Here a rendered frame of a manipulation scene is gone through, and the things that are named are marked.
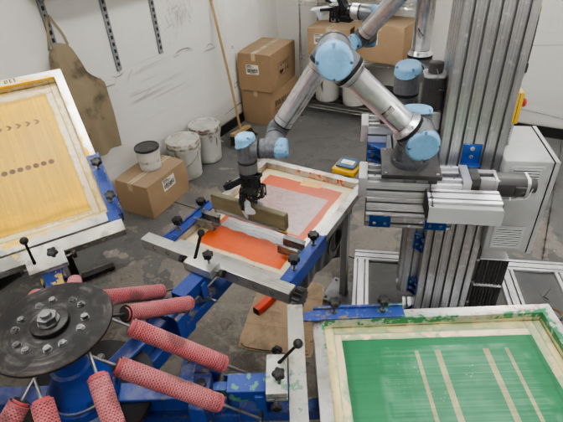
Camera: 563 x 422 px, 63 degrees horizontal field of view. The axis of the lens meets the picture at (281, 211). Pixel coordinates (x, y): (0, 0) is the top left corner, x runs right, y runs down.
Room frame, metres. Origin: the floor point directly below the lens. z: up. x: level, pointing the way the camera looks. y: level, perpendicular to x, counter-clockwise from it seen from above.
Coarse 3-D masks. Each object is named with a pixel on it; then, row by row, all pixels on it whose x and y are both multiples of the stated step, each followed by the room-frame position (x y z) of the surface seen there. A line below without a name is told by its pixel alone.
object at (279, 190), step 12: (264, 180) 1.99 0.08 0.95; (276, 180) 1.98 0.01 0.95; (288, 180) 1.98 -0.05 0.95; (276, 192) 1.87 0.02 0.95; (288, 192) 1.87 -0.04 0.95; (264, 204) 1.77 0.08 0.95; (276, 204) 1.77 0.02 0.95; (228, 216) 1.70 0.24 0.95; (216, 228) 1.61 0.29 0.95; (228, 228) 1.61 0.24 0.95; (204, 240) 1.53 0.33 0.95; (216, 240) 1.52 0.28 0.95; (228, 240) 1.52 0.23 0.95; (240, 240) 1.51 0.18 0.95
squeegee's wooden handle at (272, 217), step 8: (216, 192) 1.61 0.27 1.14; (216, 200) 1.58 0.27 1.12; (224, 200) 1.56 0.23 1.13; (232, 200) 1.54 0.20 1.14; (216, 208) 1.59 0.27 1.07; (224, 208) 1.57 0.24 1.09; (232, 208) 1.54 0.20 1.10; (256, 208) 1.48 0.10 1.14; (264, 208) 1.47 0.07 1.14; (272, 208) 1.47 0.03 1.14; (256, 216) 1.48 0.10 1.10; (264, 216) 1.46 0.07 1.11; (272, 216) 1.44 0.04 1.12; (280, 216) 1.42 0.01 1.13; (272, 224) 1.44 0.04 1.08; (280, 224) 1.42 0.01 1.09; (288, 224) 1.44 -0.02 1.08
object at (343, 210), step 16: (272, 160) 2.13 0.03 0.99; (304, 176) 2.00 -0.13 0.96; (320, 176) 1.95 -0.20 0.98; (336, 176) 1.93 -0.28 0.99; (224, 192) 1.85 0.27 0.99; (352, 192) 1.78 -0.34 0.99; (336, 224) 1.55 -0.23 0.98; (176, 240) 1.50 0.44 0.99; (224, 256) 1.38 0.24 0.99; (272, 272) 1.27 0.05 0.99
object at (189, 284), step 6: (192, 276) 1.22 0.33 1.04; (198, 276) 1.21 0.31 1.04; (186, 282) 1.19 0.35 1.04; (192, 282) 1.19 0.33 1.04; (198, 282) 1.18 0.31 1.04; (174, 288) 1.16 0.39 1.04; (180, 288) 1.16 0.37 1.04; (186, 288) 1.16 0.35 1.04; (192, 288) 1.16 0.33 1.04; (198, 288) 1.18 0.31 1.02; (174, 294) 1.14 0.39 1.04; (180, 294) 1.13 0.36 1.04; (186, 294) 1.13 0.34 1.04; (192, 294) 1.15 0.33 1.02; (198, 294) 1.17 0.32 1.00
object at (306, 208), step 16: (304, 192) 1.86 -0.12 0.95; (320, 192) 1.85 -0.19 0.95; (336, 192) 1.84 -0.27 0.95; (288, 208) 1.73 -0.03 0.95; (304, 208) 1.72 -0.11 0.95; (320, 208) 1.71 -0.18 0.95; (304, 224) 1.60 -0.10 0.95; (256, 240) 1.51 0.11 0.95; (256, 256) 1.40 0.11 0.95; (272, 256) 1.40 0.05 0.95; (288, 256) 1.39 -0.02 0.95
